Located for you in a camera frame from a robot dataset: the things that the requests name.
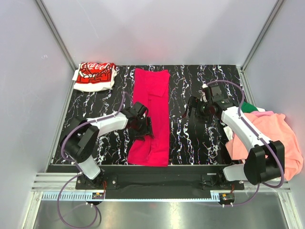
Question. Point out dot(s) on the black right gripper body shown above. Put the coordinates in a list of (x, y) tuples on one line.
[(193, 109)]

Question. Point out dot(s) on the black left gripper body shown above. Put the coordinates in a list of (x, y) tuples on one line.
[(145, 129)]

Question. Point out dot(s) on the magenta t-shirt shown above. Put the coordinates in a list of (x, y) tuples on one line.
[(152, 90)]

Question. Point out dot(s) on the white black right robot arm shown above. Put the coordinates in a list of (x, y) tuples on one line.
[(265, 158)]

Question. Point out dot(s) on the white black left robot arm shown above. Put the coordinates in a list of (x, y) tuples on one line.
[(79, 140)]

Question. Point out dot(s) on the green t-shirt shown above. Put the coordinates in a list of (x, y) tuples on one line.
[(248, 108)]

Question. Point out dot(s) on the light pink t-shirt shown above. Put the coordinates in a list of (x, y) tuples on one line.
[(260, 114)]

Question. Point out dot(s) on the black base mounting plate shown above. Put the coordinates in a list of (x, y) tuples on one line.
[(172, 182)]

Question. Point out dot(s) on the peach t-shirt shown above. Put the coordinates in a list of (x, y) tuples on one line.
[(276, 129)]

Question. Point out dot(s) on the folded white red graphic t-shirt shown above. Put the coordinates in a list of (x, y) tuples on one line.
[(94, 77)]

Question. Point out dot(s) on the left orange connector board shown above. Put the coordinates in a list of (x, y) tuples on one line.
[(98, 195)]

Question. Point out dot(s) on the orange connector board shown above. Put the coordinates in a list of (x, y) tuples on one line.
[(230, 197), (98, 195)]

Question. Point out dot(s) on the right orange connector board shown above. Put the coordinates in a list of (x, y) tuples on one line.
[(230, 197)]

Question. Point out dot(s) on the front aluminium extrusion rail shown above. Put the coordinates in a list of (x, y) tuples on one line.
[(62, 186)]

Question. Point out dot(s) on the right aluminium frame post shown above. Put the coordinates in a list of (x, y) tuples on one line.
[(263, 32)]

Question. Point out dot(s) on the aluminium frame rail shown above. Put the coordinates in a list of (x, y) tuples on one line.
[(53, 29)]

